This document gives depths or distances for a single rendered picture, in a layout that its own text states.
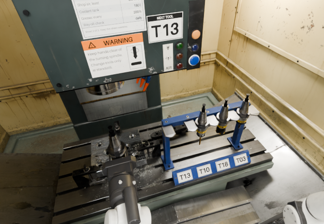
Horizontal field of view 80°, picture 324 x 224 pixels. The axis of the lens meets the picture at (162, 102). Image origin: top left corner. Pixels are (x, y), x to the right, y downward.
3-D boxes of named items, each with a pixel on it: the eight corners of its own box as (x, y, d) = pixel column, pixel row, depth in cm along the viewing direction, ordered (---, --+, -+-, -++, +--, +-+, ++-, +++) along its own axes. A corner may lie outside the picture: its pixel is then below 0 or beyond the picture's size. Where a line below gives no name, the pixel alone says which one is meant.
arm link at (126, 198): (137, 200, 66) (144, 237, 57) (105, 202, 61) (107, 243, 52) (148, 180, 60) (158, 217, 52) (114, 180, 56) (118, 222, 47)
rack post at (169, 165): (174, 168, 109) (174, 132, 90) (165, 170, 108) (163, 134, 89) (169, 154, 116) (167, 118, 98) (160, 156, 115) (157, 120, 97)
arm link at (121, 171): (134, 149, 68) (141, 179, 59) (138, 165, 74) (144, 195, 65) (98, 159, 66) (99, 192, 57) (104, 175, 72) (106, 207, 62)
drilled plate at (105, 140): (146, 163, 107) (146, 158, 104) (93, 178, 102) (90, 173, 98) (139, 134, 124) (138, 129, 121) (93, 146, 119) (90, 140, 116)
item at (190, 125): (199, 130, 89) (199, 129, 88) (188, 133, 88) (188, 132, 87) (193, 120, 94) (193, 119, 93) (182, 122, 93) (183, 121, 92)
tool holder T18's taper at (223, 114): (226, 113, 94) (228, 102, 90) (229, 119, 91) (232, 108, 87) (217, 113, 94) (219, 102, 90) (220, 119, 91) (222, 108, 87)
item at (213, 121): (221, 125, 91) (221, 123, 90) (210, 127, 90) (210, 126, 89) (213, 115, 96) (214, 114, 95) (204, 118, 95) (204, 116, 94)
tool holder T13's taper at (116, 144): (121, 141, 72) (118, 128, 68) (122, 150, 69) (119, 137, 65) (109, 144, 72) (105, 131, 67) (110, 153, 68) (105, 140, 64)
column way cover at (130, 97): (149, 109, 150) (142, 45, 118) (86, 123, 141) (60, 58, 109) (148, 105, 153) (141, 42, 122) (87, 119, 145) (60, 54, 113)
